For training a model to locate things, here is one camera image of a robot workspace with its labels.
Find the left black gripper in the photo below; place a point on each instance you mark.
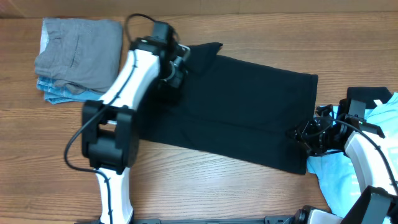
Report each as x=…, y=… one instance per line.
x=178, y=80

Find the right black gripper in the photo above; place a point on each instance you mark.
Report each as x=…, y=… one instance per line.
x=306, y=135

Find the black t-shirt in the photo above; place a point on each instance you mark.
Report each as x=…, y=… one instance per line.
x=233, y=108

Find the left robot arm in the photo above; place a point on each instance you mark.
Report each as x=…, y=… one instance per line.
x=110, y=138

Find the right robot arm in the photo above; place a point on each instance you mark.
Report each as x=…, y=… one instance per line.
x=365, y=145

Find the light blue t-shirt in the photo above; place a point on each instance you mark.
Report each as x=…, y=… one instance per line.
x=335, y=172

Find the folded black garment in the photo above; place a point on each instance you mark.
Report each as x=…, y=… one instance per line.
x=368, y=95

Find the folded grey shorts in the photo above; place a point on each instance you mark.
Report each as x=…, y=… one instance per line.
x=81, y=54

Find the folded blue jeans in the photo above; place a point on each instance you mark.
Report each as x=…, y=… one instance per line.
x=56, y=95

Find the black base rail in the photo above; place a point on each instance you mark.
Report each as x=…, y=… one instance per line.
x=266, y=220

